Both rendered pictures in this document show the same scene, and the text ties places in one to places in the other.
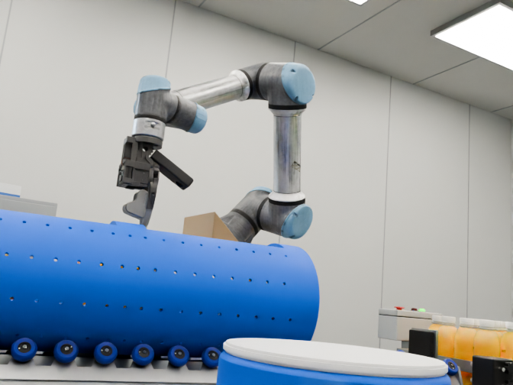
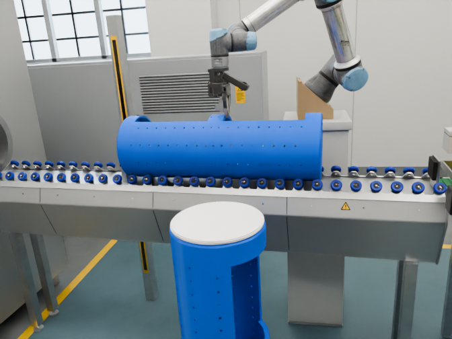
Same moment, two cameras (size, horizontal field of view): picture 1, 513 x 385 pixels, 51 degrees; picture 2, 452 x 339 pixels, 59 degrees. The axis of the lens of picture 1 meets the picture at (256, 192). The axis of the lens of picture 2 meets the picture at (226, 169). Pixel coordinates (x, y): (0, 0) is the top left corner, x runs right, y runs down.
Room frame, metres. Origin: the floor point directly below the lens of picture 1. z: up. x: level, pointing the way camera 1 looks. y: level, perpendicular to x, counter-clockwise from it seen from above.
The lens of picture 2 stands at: (-0.09, -0.83, 1.53)
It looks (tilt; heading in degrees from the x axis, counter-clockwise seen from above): 18 degrees down; 40
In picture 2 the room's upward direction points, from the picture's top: 4 degrees counter-clockwise
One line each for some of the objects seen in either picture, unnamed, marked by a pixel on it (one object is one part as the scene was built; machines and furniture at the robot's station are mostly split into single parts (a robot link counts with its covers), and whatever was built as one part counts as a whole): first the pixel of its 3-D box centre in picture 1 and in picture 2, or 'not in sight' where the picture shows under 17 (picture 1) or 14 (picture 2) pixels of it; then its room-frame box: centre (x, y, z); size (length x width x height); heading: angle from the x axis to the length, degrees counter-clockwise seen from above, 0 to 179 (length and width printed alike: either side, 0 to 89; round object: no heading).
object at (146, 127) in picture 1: (148, 131); (220, 62); (1.22, 0.26, 1.45); 0.08 x 0.08 x 0.05
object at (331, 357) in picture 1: (332, 354); (216, 220); (0.71, -0.11, 1.03); 0.28 x 0.28 x 0.01
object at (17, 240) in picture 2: not in sight; (27, 282); (0.67, 1.31, 0.31); 0.06 x 0.06 x 0.63; 24
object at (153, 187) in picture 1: (150, 190); (224, 97); (1.21, 0.24, 1.31); 0.05 x 0.02 x 0.09; 24
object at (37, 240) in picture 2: not in sight; (44, 269); (0.80, 1.37, 0.31); 0.06 x 0.06 x 0.63; 24
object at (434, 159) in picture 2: (421, 351); (433, 172); (1.58, -0.51, 0.99); 0.10 x 0.02 x 0.12; 24
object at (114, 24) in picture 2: not in sight; (134, 171); (1.26, 0.99, 0.85); 0.06 x 0.06 x 1.70; 24
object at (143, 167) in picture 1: (140, 164); (219, 82); (1.22, 0.27, 1.37); 0.09 x 0.08 x 0.12; 114
